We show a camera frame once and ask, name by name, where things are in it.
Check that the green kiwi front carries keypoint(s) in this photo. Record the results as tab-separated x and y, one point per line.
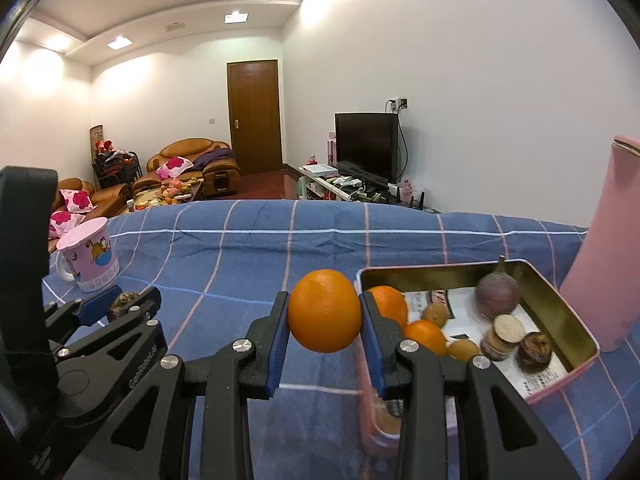
437	314

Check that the brown leather armchair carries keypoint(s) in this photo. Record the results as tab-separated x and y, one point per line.
212	161

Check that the dark passion fruit back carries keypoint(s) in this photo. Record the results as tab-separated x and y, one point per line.
120	306

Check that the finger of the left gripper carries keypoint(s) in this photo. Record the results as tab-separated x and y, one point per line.
80	312
84	326

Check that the orange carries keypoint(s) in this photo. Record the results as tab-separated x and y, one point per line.
391	303
388	415
324	312

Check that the brown wooden door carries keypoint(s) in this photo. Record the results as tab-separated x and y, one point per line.
254	115

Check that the black shelf with items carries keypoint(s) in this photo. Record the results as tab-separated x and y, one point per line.
112	166

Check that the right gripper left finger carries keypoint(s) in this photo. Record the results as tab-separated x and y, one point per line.
220	394

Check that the cluttered coffee table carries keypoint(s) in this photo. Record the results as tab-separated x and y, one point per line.
174	193

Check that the cut beige fruit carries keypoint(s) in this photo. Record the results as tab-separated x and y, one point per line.
501	340

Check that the pink cartoon mug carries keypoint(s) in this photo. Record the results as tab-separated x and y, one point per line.
85	256

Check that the white tv stand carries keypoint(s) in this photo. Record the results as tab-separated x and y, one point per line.
322	182

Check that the printed paper in tin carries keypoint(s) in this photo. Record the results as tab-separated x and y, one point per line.
465	322

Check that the blue plaid tablecloth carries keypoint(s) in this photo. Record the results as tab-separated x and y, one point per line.
220	265

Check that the orange small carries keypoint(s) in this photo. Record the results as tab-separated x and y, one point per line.
428	335

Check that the brown leather long sofa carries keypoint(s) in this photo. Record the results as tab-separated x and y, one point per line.
77	201

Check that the dried brown mangosteen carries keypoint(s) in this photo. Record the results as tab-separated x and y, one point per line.
534	352

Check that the purple round fruit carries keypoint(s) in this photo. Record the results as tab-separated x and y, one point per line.
497	293

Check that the green kiwi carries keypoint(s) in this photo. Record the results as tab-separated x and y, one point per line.
437	314
463	349

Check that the pink tin lid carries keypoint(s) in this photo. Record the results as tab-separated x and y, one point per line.
603	283

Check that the pink metal tin box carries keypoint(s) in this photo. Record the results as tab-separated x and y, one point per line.
570	338

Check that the black television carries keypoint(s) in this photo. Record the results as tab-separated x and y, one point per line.
367	144

